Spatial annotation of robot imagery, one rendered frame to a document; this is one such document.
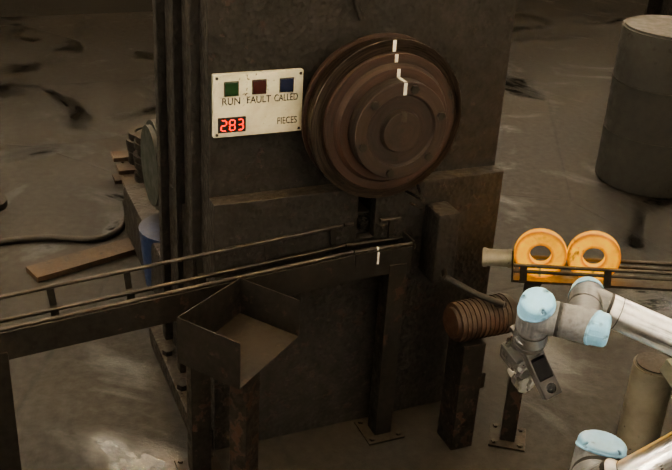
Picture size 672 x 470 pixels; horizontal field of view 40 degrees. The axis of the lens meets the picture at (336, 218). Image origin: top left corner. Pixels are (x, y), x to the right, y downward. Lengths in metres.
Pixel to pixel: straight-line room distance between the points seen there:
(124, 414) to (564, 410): 1.53
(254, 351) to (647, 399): 1.13
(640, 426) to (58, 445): 1.80
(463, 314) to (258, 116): 0.87
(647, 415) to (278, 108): 1.37
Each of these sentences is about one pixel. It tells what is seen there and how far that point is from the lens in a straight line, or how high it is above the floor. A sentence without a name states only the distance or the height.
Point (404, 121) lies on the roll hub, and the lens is 2.54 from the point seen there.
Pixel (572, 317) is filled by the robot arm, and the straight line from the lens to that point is 2.00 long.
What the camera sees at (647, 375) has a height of 0.51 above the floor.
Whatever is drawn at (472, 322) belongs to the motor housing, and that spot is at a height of 0.50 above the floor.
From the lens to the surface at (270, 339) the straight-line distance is 2.53.
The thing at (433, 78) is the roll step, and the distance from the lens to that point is 2.62.
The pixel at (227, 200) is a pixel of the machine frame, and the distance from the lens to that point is 2.67.
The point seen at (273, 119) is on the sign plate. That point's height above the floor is 1.10.
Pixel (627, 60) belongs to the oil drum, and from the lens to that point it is 5.23.
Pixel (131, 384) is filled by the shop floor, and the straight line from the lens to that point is 3.42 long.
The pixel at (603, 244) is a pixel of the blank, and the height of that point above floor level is 0.77.
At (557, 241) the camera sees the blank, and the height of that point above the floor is 0.76.
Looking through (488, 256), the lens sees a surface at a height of 0.68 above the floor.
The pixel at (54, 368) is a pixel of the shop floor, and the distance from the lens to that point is 3.55.
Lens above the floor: 1.98
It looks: 25 degrees down
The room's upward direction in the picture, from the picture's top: 3 degrees clockwise
